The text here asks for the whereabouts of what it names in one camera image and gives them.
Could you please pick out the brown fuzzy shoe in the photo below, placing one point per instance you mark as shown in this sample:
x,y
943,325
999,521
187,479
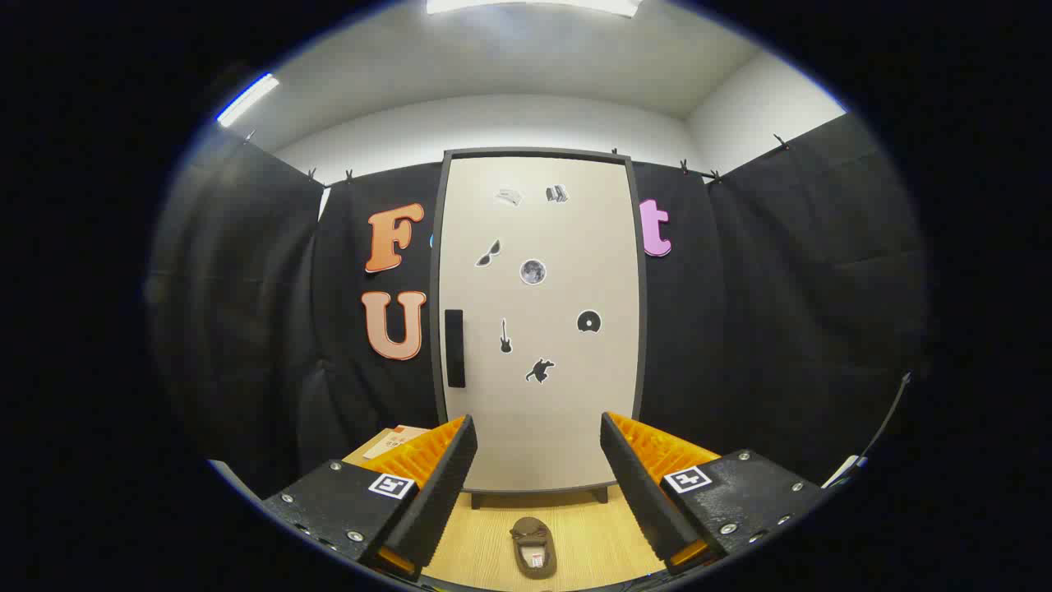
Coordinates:
x,y
532,551

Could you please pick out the long ceiling light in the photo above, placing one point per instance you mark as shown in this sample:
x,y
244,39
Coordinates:
x,y
246,100
534,5

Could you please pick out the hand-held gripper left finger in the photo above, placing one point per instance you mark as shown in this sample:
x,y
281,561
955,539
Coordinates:
x,y
444,485

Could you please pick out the dark grey shoe cabinet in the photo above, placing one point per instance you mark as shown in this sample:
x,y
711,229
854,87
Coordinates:
x,y
435,263

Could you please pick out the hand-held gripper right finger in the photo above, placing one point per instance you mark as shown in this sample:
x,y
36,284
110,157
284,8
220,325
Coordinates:
x,y
637,485

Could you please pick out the black backdrop cloth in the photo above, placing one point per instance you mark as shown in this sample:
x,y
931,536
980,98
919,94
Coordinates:
x,y
740,329

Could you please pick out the white shoe cabinet door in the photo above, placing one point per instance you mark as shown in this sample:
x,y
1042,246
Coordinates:
x,y
575,247

